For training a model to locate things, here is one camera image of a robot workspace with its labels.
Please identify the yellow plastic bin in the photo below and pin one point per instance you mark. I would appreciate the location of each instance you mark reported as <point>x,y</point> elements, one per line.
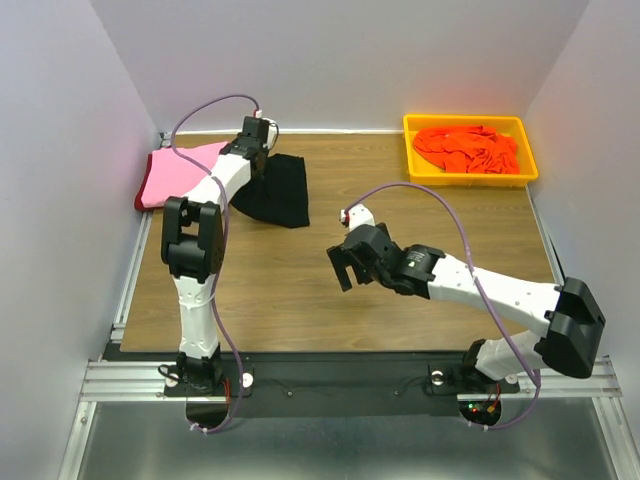
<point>422,172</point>

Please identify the black t-shirt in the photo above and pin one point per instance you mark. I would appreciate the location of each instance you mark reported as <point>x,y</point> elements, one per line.
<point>278,195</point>

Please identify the aluminium frame extrusion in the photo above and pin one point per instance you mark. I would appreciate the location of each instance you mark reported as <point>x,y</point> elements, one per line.
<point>127,381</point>

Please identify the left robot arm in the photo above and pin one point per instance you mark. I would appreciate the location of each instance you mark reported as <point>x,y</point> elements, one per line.
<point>193,246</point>

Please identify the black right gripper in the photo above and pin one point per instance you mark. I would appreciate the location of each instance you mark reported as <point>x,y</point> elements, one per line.
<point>342,258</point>

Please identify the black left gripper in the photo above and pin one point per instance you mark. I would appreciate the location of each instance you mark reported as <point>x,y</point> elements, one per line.
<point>264,149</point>

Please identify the aluminium table edge rail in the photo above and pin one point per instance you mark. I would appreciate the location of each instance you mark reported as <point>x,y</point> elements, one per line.
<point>122,312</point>

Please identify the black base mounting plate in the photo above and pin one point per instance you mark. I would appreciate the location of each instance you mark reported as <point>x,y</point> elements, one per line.
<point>334,384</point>

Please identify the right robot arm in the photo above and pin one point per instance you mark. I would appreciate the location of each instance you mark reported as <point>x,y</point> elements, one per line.
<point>563,323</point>

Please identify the orange t-shirt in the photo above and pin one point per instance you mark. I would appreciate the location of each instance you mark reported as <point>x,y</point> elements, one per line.
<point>474,149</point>

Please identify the pink folded t-shirt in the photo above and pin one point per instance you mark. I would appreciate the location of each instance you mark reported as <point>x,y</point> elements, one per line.
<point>184,179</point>

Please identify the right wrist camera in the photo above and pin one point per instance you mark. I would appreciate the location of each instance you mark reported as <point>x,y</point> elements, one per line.
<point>356,216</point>

